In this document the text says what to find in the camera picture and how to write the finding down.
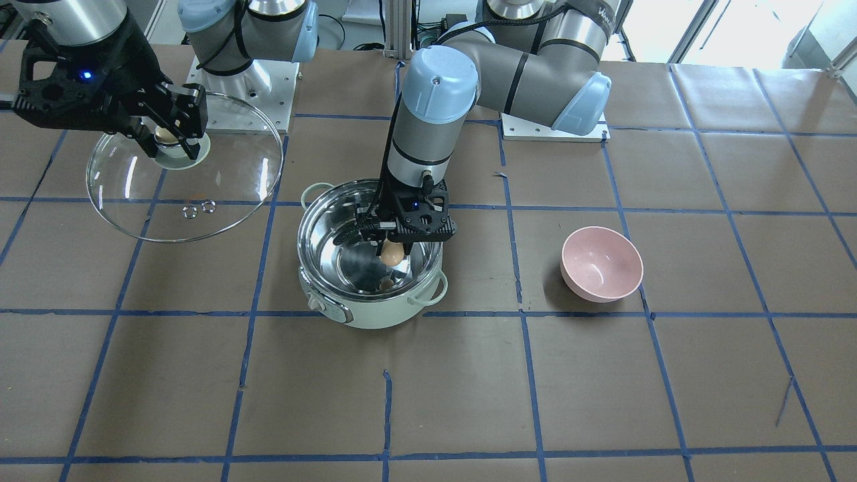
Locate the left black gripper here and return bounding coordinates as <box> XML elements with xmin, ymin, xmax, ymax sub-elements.
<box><xmin>333</xmin><ymin>181</ymin><xmax>457</xmax><ymax>263</ymax></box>

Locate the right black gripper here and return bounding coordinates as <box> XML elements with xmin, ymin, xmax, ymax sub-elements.
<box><xmin>12</xmin><ymin>27</ymin><xmax>208</xmax><ymax>161</ymax></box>

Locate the brown egg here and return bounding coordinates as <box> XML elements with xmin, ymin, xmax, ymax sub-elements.
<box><xmin>379</xmin><ymin>240</ymin><xmax>400</xmax><ymax>266</ymax></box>

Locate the glass pot lid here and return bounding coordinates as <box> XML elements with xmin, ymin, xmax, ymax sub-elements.
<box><xmin>86</xmin><ymin>92</ymin><xmax>284</xmax><ymax>243</ymax></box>

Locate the mint green electric pot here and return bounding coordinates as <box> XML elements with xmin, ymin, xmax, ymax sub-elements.
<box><xmin>297</xmin><ymin>178</ymin><xmax>448</xmax><ymax>329</ymax></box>

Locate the pink bowl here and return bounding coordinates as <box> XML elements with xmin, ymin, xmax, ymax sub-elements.
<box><xmin>560</xmin><ymin>226</ymin><xmax>645</xmax><ymax>304</ymax></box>

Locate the black power adapter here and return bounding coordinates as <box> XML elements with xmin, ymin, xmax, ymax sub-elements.
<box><xmin>441</xmin><ymin>13</ymin><xmax>469</xmax><ymax>33</ymax></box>

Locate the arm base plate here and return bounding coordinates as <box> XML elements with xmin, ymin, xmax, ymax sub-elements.
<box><xmin>186</xmin><ymin>58</ymin><xmax>302</xmax><ymax>134</ymax></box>
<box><xmin>501</xmin><ymin>113</ymin><xmax>611</xmax><ymax>143</ymax></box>

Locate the aluminium frame post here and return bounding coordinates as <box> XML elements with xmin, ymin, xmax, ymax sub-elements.
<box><xmin>380</xmin><ymin>1</ymin><xmax>416</xmax><ymax>63</ymax></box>

